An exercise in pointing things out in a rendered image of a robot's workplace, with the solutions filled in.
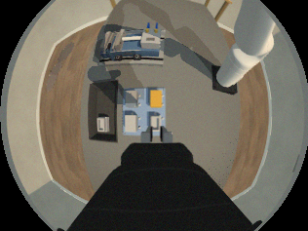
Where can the yellow rectangular block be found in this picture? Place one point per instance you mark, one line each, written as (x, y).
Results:
(155, 98)

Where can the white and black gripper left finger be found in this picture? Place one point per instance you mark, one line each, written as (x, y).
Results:
(145, 136)

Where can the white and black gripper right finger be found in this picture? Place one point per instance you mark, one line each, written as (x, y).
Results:
(166, 137)

